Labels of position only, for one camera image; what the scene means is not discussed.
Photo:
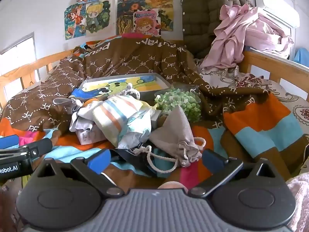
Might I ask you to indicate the window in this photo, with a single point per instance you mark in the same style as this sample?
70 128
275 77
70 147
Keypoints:
17 53

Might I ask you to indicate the brown printed quilt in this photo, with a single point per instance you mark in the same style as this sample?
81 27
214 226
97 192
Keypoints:
135 58

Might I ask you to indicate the clear bag of green bits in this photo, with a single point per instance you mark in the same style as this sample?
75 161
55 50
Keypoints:
183 101

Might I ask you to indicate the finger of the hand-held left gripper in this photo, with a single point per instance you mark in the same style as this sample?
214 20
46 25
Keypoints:
39 146
8 142

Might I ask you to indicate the wooden bed rail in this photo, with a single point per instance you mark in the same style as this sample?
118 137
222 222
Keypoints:
26 69
270 65

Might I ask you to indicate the white air conditioner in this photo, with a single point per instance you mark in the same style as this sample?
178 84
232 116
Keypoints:
275 7

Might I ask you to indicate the pink figure wall poster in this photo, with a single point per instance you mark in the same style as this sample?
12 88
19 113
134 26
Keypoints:
147 24

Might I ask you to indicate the dark orange wall poster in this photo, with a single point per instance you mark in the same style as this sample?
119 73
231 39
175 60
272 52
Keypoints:
125 17

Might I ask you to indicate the pink cloth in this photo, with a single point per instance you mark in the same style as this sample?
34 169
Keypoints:
241 33

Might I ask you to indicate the grey shallow box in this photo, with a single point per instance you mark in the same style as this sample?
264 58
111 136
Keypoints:
144 83

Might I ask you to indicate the white label packet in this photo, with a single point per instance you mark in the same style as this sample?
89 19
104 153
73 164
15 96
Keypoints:
88 135

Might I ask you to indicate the striped white cloth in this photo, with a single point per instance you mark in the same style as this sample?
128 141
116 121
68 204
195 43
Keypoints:
108 112

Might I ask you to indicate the mermaid wall poster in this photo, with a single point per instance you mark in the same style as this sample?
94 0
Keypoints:
74 21

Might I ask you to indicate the olive puffer jacket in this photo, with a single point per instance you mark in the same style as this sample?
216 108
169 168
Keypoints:
202 17

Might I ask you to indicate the pink fluffy blanket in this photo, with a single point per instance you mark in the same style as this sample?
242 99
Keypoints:
300 198

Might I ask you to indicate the blue cloth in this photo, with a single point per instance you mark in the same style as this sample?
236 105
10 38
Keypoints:
301 54

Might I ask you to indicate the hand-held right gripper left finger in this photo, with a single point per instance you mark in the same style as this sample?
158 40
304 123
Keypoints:
99 160

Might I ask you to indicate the blond figure wall poster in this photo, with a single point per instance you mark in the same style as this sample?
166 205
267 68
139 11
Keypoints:
97 17

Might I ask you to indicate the dark banded garment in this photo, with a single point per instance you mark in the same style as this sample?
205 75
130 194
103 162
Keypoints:
130 154

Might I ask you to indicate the grey cloth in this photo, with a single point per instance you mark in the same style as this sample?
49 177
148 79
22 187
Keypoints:
64 101

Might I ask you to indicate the floral bed sheet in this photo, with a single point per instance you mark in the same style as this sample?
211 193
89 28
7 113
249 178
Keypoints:
243 79

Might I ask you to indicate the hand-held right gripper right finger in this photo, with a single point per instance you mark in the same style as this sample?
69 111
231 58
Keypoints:
212 162

